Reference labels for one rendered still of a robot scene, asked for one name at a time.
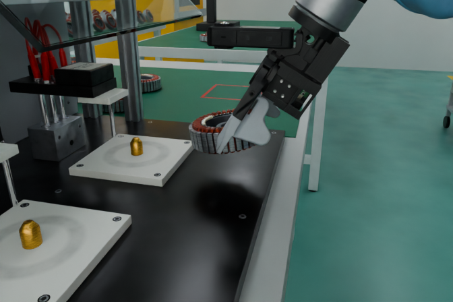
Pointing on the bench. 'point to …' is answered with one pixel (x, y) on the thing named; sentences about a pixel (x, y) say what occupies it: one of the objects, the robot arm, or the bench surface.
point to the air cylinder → (56, 138)
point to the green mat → (182, 113)
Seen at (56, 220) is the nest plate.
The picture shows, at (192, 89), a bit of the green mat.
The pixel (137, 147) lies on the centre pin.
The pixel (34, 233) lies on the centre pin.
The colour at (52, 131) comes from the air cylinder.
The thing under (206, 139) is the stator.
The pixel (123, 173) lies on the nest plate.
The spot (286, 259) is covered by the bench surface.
